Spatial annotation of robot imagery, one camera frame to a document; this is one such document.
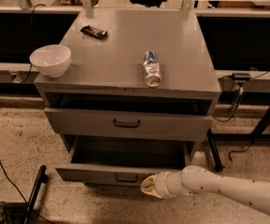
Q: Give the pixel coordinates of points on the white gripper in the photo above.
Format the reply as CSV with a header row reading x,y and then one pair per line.
x,y
162,185

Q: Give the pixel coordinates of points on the grey drawer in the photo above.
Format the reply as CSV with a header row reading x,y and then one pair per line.
x,y
123,161
128,124

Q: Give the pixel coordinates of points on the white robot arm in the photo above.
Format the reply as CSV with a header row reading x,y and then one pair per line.
x,y
195,180

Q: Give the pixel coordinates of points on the grey top drawer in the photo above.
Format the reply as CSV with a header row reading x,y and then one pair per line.
x,y
128,124

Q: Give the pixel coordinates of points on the grey drawer cabinet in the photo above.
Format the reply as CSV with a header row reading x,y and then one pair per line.
x,y
106,74

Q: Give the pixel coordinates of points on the black table leg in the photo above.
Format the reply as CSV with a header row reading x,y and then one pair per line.
x,y
214,151

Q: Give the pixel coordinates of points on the black stand pole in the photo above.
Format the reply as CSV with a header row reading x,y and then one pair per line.
x,y
40,179

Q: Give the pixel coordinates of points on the crushed soda can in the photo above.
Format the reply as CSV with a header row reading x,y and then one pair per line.
x,y
151,70

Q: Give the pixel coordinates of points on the black power adapter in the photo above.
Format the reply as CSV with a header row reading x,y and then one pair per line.
x,y
240,76

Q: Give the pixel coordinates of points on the white bowl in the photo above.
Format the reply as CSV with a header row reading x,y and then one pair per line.
x,y
51,60

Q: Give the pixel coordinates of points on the dark snack bar wrapper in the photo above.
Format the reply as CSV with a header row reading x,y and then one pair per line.
x,y
93,32

